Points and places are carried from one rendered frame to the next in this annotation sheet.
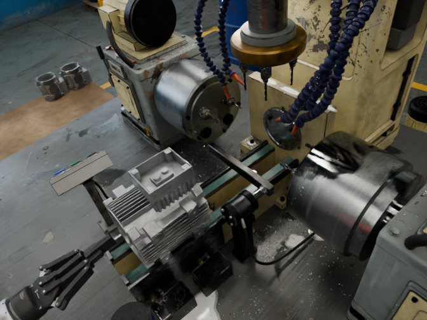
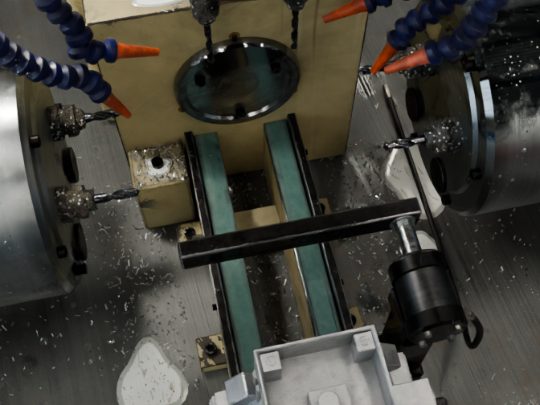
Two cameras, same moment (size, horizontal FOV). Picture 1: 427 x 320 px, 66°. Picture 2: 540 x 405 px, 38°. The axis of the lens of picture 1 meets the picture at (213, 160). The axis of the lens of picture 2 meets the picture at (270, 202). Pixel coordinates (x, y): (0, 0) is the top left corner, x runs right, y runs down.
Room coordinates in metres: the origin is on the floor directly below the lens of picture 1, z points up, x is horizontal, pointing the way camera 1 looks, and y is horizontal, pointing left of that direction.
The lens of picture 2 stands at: (0.56, 0.28, 1.74)
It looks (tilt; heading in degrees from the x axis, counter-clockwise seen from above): 62 degrees down; 290
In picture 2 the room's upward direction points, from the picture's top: straight up
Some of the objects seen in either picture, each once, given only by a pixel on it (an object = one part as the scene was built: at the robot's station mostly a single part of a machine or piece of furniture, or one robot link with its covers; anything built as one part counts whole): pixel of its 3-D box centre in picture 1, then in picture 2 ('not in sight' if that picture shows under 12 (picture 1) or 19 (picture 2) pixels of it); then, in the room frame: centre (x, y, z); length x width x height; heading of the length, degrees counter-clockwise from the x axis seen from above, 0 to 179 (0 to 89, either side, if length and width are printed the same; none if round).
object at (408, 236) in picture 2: (253, 197); (411, 251); (0.54, -0.09, 1.01); 0.08 x 0.02 x 0.02; 122
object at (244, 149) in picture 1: (252, 153); (162, 184); (0.87, -0.14, 0.86); 0.07 x 0.06 x 0.12; 32
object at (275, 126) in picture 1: (280, 129); (238, 85); (0.78, -0.22, 1.02); 0.15 x 0.02 x 0.15; 32
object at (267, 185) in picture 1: (238, 167); (300, 234); (0.65, -0.07, 1.01); 0.26 x 0.04 x 0.03; 32
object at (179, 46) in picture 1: (157, 84); not in sight; (1.24, 0.17, 0.99); 0.35 x 0.31 x 0.37; 32
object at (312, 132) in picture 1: (293, 130); (230, 65); (0.82, -0.28, 0.97); 0.30 x 0.11 x 0.34; 32
